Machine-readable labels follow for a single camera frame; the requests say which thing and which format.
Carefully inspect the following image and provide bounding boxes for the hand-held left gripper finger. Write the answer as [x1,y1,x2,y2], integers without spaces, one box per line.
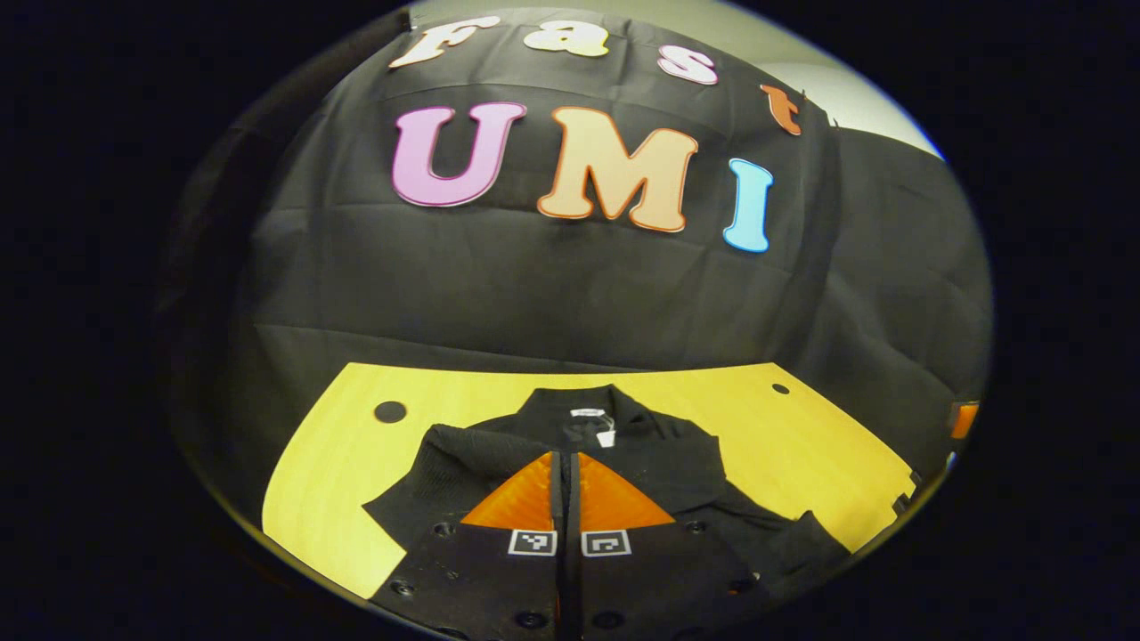
[568,450,776,641]
[370,450,567,641]

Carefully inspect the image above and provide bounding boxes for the black garment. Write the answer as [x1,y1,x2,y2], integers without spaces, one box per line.
[361,385,851,615]

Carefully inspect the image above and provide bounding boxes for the black backdrop cloth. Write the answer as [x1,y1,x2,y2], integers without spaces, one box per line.
[160,4,994,526]

